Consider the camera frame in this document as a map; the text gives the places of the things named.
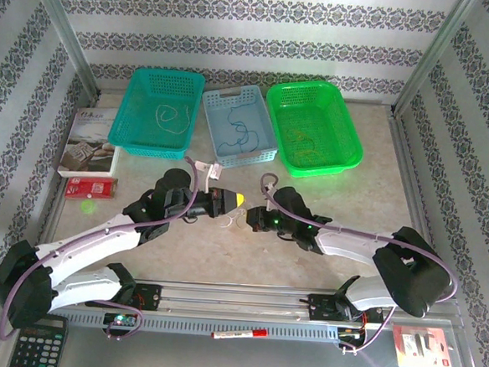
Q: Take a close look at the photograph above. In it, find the aluminium frame post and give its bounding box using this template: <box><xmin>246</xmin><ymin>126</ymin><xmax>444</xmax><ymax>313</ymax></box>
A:
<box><xmin>22</xmin><ymin>0</ymin><xmax>108</xmax><ymax>99</ymax></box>
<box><xmin>390</xmin><ymin>0</ymin><xmax>481</xmax><ymax>123</ymax></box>

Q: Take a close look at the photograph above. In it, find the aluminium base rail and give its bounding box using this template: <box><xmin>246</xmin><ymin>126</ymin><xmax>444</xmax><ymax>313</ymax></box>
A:
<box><xmin>7</xmin><ymin>266</ymin><xmax>460</xmax><ymax>333</ymax></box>

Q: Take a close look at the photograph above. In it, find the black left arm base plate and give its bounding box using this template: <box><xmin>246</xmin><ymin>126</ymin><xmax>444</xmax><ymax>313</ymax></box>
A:
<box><xmin>84</xmin><ymin>279</ymin><xmax>162</xmax><ymax>312</ymax></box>

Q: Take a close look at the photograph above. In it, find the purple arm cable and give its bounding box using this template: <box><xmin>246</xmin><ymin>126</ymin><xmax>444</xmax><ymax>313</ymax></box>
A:
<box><xmin>0</xmin><ymin>144</ymin><xmax>201</xmax><ymax>354</ymax></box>
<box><xmin>248</xmin><ymin>172</ymin><xmax>466</xmax><ymax>362</ymax></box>

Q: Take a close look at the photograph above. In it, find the teal plastic basket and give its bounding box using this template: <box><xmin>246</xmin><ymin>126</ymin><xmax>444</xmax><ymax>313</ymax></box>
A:
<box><xmin>106</xmin><ymin>65</ymin><xmax>206</xmax><ymax>163</ymax></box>

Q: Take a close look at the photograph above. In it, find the black calculator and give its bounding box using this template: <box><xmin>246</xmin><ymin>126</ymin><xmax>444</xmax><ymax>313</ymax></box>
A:
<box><xmin>8</xmin><ymin>313</ymin><xmax>69</xmax><ymax>367</ymax></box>

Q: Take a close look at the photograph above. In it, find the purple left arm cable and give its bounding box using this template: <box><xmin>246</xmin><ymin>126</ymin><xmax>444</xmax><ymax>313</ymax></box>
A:
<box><xmin>0</xmin><ymin>144</ymin><xmax>201</xmax><ymax>354</ymax></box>

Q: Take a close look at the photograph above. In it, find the bright green plastic basket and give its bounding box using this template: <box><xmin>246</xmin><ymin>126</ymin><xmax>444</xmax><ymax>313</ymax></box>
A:
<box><xmin>260</xmin><ymin>78</ymin><xmax>369</xmax><ymax>183</ymax></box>

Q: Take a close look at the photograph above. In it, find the aluminium side rail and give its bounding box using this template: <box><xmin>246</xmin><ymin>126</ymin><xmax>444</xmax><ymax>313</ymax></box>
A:
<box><xmin>38</xmin><ymin>175</ymin><xmax>69</xmax><ymax>247</ymax></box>
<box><xmin>375</xmin><ymin>114</ymin><xmax>460</xmax><ymax>300</ymax></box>

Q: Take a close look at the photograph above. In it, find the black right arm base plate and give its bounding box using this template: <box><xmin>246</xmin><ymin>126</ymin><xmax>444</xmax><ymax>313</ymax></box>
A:
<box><xmin>306</xmin><ymin>292</ymin><xmax>386</xmax><ymax>328</ymax></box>

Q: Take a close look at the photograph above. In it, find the small red box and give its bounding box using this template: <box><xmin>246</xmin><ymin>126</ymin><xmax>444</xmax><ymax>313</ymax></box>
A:
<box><xmin>63</xmin><ymin>173</ymin><xmax>119</xmax><ymax>202</ymax></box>

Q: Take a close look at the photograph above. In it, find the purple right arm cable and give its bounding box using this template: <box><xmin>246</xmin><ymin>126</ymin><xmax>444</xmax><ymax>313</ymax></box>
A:
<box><xmin>248</xmin><ymin>172</ymin><xmax>466</xmax><ymax>362</ymax></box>

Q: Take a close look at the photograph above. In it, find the grey slotted cable duct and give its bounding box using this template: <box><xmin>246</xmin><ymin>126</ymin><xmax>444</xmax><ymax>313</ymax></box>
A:
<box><xmin>64</xmin><ymin>308</ymin><xmax>342</xmax><ymax>345</ymax></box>

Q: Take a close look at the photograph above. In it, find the white brown book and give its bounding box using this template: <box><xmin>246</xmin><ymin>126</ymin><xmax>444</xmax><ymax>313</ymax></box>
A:
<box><xmin>57</xmin><ymin>104</ymin><xmax>123</xmax><ymax>182</ymax></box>

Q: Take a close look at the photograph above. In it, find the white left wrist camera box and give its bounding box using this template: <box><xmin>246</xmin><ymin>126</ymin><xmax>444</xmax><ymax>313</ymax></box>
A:
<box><xmin>193</xmin><ymin>159</ymin><xmax>224</xmax><ymax>181</ymax></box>

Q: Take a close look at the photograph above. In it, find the light blue plastic basket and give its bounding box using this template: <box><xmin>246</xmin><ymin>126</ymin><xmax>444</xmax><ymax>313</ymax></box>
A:
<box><xmin>197</xmin><ymin>81</ymin><xmax>284</xmax><ymax>173</ymax></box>

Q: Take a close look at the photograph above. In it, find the red white marker pen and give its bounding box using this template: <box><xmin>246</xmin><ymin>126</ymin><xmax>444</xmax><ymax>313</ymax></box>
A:
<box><xmin>210</xmin><ymin>325</ymin><xmax>270</xmax><ymax>344</ymax></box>

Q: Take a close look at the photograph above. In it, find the small circuit board with wires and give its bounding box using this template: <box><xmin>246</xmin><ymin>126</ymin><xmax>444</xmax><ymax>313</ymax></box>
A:
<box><xmin>337</xmin><ymin>326</ymin><xmax>368</xmax><ymax>343</ymax></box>

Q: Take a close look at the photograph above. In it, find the small circuit board with LED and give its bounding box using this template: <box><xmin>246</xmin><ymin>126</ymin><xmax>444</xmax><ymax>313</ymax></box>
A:
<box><xmin>103</xmin><ymin>312</ymin><xmax>141</xmax><ymax>329</ymax></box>

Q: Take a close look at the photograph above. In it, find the red blister pack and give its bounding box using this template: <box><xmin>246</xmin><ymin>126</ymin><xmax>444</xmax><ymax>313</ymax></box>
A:
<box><xmin>389</xmin><ymin>324</ymin><xmax>456</xmax><ymax>367</ymax></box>

